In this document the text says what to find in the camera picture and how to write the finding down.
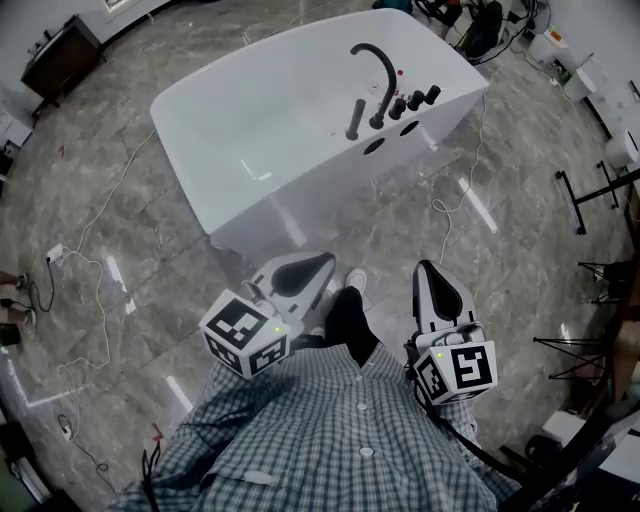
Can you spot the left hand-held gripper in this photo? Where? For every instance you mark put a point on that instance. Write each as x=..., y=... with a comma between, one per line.
x=240, y=332

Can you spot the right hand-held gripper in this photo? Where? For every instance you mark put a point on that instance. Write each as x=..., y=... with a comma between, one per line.
x=460, y=370

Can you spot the white bathtub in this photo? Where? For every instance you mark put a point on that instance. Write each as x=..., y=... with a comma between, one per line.
x=260, y=115

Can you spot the person's white shoe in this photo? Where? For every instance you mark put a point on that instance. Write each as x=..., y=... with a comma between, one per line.
x=356, y=282

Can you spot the person's black trouser leg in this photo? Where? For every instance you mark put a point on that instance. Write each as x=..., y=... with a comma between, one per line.
x=350, y=325

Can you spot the black tripod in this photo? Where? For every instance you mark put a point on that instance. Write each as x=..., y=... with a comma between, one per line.
x=617, y=272
x=570, y=340

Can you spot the black metal floor stand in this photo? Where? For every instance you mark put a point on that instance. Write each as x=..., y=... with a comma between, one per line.
x=571, y=202

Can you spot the person's checked shirt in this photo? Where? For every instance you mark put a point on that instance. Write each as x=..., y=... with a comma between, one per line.
x=310, y=440

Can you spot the black faucet knob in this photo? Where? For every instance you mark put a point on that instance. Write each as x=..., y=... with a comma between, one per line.
x=432, y=93
x=397, y=107
x=415, y=100

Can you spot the pile of red-capped plastic bottles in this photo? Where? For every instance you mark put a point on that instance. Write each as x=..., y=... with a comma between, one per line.
x=400, y=73

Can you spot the white power strip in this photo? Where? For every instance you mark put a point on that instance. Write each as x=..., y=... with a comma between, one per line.
x=55, y=254

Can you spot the white square bin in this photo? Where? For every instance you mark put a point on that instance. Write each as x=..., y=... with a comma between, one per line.
x=580, y=85

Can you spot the white round bucket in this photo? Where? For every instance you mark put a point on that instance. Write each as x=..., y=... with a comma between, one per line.
x=545, y=47

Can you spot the dark wooden cabinet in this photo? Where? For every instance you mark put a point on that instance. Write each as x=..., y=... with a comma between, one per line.
x=60, y=60

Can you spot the white floor cabinet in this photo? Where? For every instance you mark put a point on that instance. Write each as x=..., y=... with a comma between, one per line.
x=12, y=130

